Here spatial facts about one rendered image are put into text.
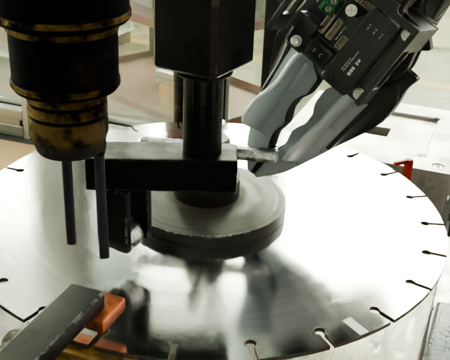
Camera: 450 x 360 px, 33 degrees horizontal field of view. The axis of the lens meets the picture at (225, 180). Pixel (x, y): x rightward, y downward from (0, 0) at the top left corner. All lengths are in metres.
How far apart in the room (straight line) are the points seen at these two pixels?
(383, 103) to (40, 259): 0.23
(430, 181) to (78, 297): 0.44
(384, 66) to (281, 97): 0.10
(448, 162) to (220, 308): 0.39
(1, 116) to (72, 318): 0.84
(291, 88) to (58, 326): 0.22
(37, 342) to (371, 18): 0.24
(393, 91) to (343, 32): 0.06
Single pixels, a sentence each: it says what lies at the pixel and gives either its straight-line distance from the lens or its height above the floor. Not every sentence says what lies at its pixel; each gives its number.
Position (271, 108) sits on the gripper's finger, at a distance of 0.49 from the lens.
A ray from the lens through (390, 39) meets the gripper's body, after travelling 0.42.
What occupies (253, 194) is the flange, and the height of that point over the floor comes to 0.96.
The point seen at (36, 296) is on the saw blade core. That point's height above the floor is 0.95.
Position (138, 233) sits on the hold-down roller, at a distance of 0.45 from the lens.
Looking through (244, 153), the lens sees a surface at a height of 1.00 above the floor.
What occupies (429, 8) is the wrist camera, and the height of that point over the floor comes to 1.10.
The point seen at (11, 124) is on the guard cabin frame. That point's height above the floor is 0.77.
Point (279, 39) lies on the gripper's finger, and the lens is 0.50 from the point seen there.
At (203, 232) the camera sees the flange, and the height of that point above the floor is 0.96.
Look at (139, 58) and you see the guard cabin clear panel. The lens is 1.06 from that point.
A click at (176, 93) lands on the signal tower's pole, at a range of 0.81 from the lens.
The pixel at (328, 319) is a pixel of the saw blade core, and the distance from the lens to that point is 0.43.
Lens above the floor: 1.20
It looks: 26 degrees down
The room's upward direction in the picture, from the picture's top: 2 degrees clockwise
